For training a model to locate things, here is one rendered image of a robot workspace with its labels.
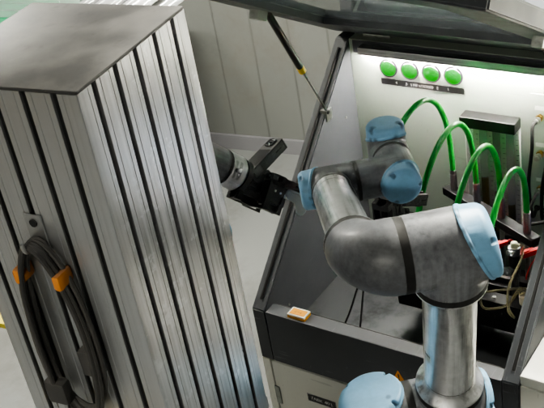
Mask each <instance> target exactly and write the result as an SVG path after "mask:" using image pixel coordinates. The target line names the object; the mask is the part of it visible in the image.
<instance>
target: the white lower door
mask: <svg viewBox="0 0 544 408"><path fill-rule="evenodd" d="M272 365H273V369H274V377H275V381H276V385H275V386H274V388H275V392H276V397H277V401H278V403H280V406H281V408H338V399H339V396H340V394H341V392H342V391H343V390H344V389H345V388H346V385H347V383H345V382H341V381H339V380H335V379H332V378H329V377H327V376H322V375H319V374H316V373H314V372H310V371H307V370H304V369H301V368H297V367H294V366H291V365H289V364H286V363H281V362H279V361H276V360H275V359H273V360H272Z"/></svg>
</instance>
